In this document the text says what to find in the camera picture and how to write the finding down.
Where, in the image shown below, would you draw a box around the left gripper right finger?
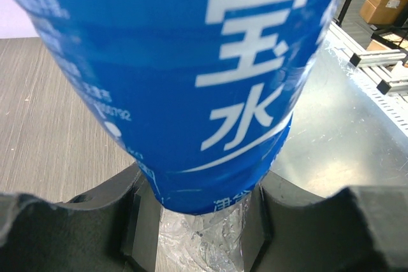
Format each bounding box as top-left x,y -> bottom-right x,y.
245,173 -> 407,271

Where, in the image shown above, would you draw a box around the cardboard box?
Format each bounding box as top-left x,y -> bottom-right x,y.
360,0 -> 407,25

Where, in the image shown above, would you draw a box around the aluminium frame rails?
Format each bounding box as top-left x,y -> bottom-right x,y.
327,22 -> 407,96

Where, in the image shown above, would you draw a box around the white slotted cable duct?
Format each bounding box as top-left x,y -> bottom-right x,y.
324,36 -> 407,136

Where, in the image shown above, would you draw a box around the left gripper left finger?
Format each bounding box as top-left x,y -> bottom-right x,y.
1,164 -> 159,271

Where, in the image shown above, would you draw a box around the blue label water bottle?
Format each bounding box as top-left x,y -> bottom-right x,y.
14,0 -> 338,271

